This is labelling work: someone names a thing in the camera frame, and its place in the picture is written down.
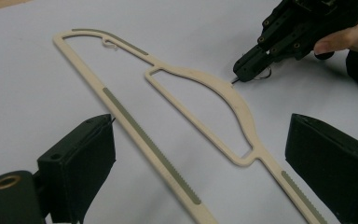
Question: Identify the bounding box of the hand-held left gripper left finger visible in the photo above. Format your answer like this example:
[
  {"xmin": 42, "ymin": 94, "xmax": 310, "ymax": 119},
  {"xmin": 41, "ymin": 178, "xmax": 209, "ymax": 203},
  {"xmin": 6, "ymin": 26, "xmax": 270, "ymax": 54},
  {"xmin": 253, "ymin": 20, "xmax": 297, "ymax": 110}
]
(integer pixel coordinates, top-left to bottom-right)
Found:
[{"xmin": 36, "ymin": 113, "xmax": 117, "ymax": 224}]

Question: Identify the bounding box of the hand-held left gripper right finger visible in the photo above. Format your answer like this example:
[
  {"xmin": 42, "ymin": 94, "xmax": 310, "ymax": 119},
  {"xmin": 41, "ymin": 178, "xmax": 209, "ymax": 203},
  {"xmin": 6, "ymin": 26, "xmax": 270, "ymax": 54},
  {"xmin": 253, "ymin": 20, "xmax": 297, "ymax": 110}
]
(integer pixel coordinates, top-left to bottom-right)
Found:
[{"xmin": 284, "ymin": 113, "xmax": 358, "ymax": 224}]

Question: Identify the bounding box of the beige clothes hanger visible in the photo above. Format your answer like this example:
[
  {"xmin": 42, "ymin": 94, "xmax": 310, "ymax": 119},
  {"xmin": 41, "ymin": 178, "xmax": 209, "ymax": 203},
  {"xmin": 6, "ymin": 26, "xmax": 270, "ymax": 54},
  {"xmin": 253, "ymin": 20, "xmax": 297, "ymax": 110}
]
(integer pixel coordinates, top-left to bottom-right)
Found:
[{"xmin": 52, "ymin": 28, "xmax": 329, "ymax": 224}]

